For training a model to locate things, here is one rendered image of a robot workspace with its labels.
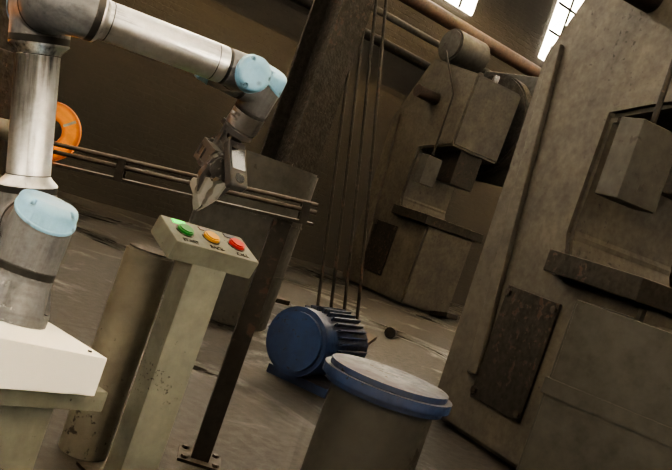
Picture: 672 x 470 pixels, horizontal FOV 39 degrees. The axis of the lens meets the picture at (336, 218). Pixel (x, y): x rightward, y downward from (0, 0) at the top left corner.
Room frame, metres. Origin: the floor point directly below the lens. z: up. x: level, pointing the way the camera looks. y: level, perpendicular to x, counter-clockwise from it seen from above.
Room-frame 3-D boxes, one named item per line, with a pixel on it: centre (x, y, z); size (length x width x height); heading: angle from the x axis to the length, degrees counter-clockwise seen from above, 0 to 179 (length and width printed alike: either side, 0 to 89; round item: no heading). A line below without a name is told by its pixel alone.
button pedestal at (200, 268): (2.23, 0.26, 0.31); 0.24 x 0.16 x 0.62; 132
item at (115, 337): (2.32, 0.40, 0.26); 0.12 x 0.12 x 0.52
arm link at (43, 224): (1.79, 0.52, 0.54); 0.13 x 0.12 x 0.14; 30
